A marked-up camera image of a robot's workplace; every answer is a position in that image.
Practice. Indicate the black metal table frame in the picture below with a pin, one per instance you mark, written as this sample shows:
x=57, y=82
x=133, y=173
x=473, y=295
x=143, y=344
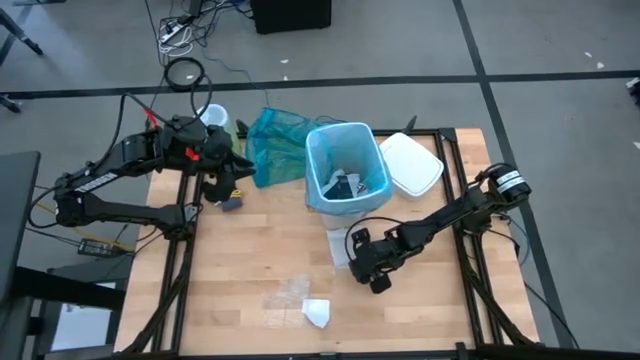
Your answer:
x=179, y=300

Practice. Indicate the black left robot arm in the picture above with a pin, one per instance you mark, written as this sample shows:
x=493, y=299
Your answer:
x=125, y=212

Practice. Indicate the white floor board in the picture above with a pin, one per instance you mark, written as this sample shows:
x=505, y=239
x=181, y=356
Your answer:
x=82, y=327

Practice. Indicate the black printed paper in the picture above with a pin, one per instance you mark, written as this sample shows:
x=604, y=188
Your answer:
x=342, y=189

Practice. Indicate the teal folded trash bag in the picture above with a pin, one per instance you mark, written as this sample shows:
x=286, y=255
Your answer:
x=275, y=150

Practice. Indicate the light blue bin liner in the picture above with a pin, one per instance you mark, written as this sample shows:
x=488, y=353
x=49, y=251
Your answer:
x=350, y=145

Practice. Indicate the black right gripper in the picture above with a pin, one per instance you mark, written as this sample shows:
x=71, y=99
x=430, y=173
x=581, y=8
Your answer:
x=382, y=255

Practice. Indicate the white power strip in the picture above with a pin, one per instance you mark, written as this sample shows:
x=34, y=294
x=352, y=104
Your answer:
x=172, y=34

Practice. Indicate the black chair leg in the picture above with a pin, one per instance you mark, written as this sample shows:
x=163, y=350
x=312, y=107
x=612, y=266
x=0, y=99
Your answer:
x=22, y=35
x=10, y=104

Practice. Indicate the green wipes canister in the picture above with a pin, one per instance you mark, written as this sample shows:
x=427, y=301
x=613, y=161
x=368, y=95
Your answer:
x=216, y=115

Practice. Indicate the black computer box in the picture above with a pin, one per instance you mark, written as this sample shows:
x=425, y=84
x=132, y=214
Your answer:
x=290, y=15

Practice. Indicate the black equipment piece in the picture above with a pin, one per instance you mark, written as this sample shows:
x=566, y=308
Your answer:
x=635, y=92

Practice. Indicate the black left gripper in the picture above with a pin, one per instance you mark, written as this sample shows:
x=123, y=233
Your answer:
x=220, y=150

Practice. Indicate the black side table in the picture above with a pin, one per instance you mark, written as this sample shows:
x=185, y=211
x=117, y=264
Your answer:
x=17, y=215

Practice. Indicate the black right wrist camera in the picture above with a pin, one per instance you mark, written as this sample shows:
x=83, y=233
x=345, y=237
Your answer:
x=381, y=284

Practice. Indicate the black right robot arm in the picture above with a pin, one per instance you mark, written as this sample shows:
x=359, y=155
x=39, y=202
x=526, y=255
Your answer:
x=450, y=215

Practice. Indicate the black steel stand beam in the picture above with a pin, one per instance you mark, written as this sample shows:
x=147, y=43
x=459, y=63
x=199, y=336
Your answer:
x=65, y=290

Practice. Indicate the black power adapter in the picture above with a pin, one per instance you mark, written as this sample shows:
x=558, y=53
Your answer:
x=97, y=247

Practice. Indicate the grey yellow sponge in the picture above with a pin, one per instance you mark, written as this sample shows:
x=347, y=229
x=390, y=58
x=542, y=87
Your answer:
x=232, y=202

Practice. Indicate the white bin lid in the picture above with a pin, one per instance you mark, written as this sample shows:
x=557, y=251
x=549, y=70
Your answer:
x=410, y=165

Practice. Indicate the small white paper piece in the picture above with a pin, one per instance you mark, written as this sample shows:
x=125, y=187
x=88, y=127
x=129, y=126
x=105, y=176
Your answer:
x=316, y=312

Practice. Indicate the white plastic trash bin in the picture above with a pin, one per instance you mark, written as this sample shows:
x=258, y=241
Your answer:
x=340, y=222

